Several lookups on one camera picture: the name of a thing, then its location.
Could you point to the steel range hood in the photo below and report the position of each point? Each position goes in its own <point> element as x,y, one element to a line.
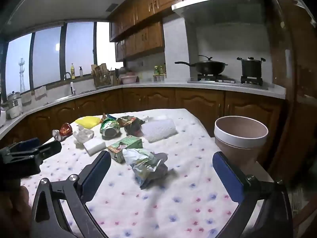
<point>218,5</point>

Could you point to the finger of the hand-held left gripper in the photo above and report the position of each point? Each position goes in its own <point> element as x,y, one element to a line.
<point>26,143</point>
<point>50,148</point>

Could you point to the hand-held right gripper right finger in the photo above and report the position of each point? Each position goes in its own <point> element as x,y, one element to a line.
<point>227,176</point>

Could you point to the crumpled green brown wrapper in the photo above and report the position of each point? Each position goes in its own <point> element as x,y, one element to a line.
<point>130,124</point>

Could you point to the sink faucet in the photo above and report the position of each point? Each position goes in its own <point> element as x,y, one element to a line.
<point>71,86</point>

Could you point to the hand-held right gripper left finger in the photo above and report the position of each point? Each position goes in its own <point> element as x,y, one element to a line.
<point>97,176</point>

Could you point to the utensil rack with boards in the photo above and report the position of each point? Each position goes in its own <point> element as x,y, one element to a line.
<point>101,76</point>

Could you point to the wooden upper cabinets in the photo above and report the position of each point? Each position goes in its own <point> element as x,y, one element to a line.
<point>148,37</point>

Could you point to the white pump bottle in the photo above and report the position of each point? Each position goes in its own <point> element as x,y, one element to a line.
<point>81,72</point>

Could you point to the wooden lower cabinets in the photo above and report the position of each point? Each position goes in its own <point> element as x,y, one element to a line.
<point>198,101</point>

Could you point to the green milk carton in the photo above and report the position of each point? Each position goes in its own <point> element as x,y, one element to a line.
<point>125,146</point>

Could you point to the kitchen window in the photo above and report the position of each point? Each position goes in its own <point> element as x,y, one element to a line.
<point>47,54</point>

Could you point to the white foam block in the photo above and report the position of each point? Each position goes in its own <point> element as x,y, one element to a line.
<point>94,148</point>

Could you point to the wooden door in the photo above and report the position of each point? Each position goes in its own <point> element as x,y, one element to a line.
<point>292,79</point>

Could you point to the wooden cabinets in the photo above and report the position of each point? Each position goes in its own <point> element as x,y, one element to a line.
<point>148,37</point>
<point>198,101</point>

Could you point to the crushed red can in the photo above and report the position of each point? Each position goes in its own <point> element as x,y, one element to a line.
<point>63,131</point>

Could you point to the person's left hand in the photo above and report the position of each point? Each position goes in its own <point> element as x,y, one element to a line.
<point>12,208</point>

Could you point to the dark stock pot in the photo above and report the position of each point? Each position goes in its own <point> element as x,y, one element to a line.
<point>250,68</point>

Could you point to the clear plastic wrap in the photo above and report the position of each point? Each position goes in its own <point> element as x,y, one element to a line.
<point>83,135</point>

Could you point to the floral white tablecloth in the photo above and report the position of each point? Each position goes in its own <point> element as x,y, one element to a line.
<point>173,203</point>

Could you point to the pink basin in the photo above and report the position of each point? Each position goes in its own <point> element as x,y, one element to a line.
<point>128,79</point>

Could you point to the crushed green can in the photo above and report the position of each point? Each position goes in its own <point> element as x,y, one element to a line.
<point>110,127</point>

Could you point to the silver green wrapper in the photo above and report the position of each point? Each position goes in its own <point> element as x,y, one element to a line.
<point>146,166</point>

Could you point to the bubble wrap sheet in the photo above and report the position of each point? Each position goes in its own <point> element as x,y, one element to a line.
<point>159,130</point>

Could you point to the yellow packet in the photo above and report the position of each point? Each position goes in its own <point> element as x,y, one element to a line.
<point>88,122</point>

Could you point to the hanging white towel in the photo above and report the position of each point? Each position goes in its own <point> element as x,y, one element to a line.
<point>26,98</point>
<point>40,92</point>

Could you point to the black wok with lid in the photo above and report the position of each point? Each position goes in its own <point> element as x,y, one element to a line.
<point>210,67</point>

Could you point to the pink white rimmed bin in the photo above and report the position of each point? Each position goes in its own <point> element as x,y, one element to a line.
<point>237,138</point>

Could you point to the green bottle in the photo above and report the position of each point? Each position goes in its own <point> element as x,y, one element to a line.
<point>156,70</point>
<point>161,70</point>

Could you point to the gas stove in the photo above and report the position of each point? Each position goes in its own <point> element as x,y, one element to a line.
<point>223,80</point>

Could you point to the yellow bottle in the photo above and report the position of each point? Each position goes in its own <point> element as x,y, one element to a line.
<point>72,72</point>

